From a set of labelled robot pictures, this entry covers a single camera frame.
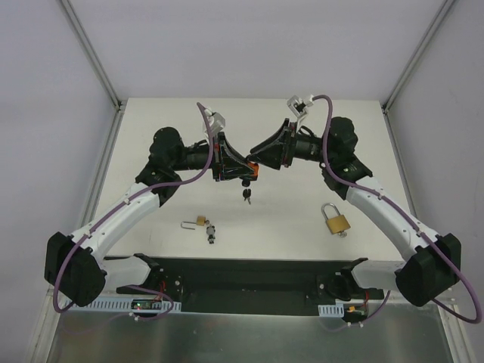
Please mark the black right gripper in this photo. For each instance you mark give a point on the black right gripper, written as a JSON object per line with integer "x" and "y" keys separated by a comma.
{"x": 286, "y": 144}

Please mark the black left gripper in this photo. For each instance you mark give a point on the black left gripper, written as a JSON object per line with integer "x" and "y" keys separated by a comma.
{"x": 216, "y": 158}

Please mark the black-headed key bunch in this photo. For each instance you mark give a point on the black-headed key bunch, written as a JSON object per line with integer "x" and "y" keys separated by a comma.
{"x": 247, "y": 192}

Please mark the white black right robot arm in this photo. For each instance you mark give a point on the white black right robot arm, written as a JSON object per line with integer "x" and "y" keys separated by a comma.
{"x": 430, "y": 262}

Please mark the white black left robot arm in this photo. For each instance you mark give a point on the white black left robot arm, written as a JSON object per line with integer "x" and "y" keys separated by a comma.
{"x": 75, "y": 263}

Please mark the small brass padlock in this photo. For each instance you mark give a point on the small brass padlock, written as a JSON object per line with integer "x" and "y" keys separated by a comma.
{"x": 191, "y": 225}

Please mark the large brass padlock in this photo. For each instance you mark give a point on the large brass padlock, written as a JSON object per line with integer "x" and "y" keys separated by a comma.
{"x": 337, "y": 224}

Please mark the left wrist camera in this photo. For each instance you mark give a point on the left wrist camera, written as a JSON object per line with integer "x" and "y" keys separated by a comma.
{"x": 216, "y": 121}

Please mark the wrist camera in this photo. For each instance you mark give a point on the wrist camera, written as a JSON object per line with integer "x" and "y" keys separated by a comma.
{"x": 216, "y": 121}
{"x": 300, "y": 108}

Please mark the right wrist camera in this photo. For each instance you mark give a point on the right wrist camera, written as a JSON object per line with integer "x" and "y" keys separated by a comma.
{"x": 300, "y": 108}

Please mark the panda keychain charm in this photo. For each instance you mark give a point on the panda keychain charm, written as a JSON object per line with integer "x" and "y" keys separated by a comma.
{"x": 211, "y": 233}

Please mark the right aluminium frame post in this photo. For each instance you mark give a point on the right aluminium frame post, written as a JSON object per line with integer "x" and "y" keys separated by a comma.
{"x": 424, "y": 43}

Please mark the aluminium frame post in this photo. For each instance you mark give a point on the aluminium frame post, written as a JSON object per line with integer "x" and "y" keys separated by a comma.
{"x": 90, "y": 53}
{"x": 424, "y": 43}

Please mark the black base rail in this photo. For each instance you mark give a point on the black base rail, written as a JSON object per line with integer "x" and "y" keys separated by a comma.
{"x": 252, "y": 287}

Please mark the right white cable duct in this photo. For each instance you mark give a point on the right white cable duct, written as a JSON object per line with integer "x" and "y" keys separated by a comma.
{"x": 331, "y": 311}

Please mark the white cable duct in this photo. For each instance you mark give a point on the white cable duct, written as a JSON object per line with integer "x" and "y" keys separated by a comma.
{"x": 331, "y": 311}
{"x": 127, "y": 304}

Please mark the left white cable duct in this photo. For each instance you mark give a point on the left white cable duct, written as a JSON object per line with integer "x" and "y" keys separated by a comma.
{"x": 127, "y": 304}

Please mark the left aluminium frame post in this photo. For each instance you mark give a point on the left aluminium frame post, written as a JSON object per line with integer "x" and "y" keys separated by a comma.
{"x": 90, "y": 53}

